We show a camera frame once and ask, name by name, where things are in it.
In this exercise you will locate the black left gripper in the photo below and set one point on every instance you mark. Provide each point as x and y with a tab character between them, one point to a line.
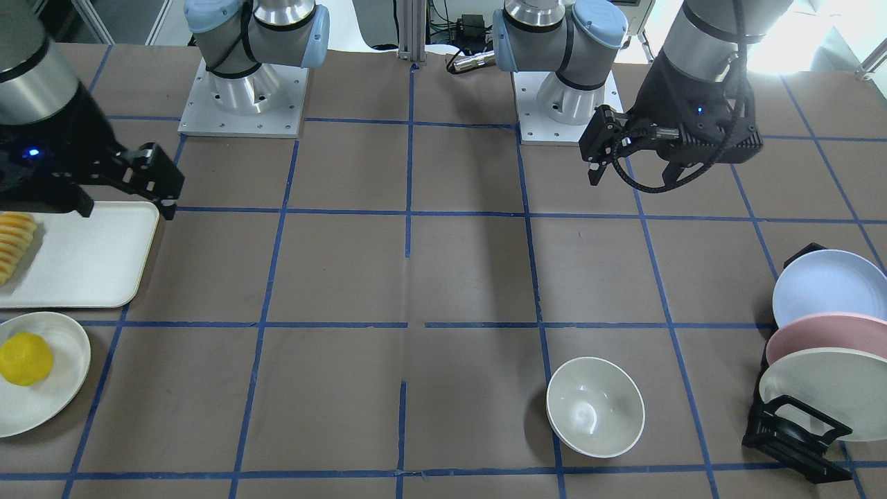
660	90

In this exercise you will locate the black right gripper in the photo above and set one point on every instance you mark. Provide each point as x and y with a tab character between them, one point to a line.
77	132

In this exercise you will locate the yellow lemon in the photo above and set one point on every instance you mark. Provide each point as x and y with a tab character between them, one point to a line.
26	359

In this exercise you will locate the white ceramic bowl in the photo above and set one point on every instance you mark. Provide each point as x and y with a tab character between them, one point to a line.
595	408

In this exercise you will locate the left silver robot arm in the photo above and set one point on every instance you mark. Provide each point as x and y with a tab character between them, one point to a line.
576	46

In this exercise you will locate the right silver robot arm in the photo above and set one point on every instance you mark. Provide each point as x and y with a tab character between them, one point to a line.
239	40

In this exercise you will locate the white rectangular tray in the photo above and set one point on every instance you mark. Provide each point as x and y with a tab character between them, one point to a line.
78	262

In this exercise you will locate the white round plate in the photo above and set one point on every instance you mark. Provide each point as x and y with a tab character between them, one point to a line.
24	408

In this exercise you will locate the light blue plate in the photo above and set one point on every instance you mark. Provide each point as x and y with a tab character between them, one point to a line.
829	281

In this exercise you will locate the pink plate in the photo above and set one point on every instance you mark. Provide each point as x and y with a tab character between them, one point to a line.
828	330

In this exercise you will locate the black plate rack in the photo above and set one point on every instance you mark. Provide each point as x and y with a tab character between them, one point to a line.
797	435

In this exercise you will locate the cream plate in rack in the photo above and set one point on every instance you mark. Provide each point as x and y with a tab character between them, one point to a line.
846	385

